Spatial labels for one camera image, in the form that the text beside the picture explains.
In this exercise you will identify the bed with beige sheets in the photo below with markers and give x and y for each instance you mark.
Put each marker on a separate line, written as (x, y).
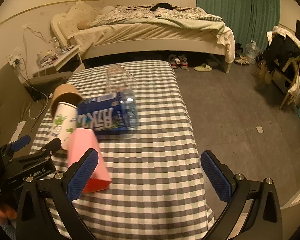
(134, 28)

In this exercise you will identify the beige pillow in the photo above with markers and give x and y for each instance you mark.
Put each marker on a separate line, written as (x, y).
(81, 14)

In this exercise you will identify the blue label water bottle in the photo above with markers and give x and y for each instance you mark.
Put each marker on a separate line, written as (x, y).
(116, 110)

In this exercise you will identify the large clear water jug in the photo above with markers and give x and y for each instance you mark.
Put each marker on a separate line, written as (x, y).
(251, 51)

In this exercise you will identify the brown paper cup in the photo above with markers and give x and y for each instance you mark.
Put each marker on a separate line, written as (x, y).
(65, 93)

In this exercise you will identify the green curtain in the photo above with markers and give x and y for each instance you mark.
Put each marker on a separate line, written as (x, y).
(248, 19)

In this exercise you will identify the black garment on bed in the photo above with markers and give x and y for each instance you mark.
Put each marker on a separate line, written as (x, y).
(167, 6)

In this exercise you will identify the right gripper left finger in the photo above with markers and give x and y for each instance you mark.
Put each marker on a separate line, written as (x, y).
(34, 219)

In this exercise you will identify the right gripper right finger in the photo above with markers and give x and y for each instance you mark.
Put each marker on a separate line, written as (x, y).
(263, 220)

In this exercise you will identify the white paper on floor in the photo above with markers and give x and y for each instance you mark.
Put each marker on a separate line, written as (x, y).
(259, 129)

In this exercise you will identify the green slipper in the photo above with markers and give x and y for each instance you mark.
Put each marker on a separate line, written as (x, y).
(203, 68)

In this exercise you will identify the checkered tablecloth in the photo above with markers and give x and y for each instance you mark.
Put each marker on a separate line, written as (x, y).
(157, 189)

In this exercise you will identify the sneaker pair under bed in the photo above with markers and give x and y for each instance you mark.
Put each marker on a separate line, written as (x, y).
(178, 61)

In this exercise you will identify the white paper cup green print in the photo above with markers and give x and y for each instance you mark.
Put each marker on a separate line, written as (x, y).
(63, 123)

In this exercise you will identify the grey sofa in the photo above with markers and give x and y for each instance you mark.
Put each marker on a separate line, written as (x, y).
(16, 105)

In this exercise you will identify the wooden chair with clothes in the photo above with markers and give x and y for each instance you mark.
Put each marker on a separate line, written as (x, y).
(282, 56)

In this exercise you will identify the pink plastic cup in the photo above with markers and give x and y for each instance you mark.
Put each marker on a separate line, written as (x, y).
(83, 148)

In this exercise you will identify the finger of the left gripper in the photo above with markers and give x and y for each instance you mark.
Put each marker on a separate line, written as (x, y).
(20, 143)
(49, 149)

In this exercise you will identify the wall power socket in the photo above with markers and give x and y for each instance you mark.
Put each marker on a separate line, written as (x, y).
(14, 60)

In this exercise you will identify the white nightstand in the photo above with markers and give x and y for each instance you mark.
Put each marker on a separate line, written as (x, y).
(71, 60)

